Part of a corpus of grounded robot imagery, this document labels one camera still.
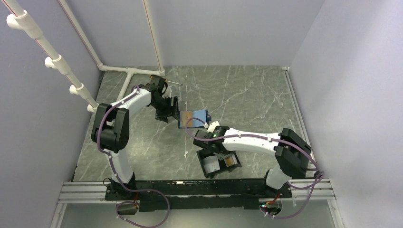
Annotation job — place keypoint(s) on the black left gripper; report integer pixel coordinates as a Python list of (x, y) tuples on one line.
[(171, 111)]

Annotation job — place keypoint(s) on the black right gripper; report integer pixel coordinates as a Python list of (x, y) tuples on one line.
[(228, 153)]

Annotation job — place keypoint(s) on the blue leather card holder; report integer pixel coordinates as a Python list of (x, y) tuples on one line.
[(200, 119)]

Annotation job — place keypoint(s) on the black plastic card tray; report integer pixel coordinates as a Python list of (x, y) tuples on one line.
[(223, 168)]

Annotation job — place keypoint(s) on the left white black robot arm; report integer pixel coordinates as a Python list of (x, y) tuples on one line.
[(111, 127)]

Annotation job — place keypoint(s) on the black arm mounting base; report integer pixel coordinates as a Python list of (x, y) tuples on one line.
[(197, 194)]

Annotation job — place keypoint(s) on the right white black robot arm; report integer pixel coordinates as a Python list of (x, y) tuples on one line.
[(291, 152)]

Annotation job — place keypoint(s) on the yellow black screwdriver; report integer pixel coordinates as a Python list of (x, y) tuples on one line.
[(173, 82)]

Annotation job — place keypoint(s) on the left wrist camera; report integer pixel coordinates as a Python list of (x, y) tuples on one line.
[(167, 92)]

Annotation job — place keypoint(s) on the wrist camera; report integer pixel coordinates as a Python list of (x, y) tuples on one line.
[(212, 126), (167, 92)]

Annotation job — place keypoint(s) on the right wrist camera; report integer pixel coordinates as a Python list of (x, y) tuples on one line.
[(212, 126)]

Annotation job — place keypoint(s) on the aluminium rail frame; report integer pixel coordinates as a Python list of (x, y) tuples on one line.
[(313, 186)]

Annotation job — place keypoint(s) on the white pvc pipe frame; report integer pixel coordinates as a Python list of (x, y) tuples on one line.
[(20, 19)]

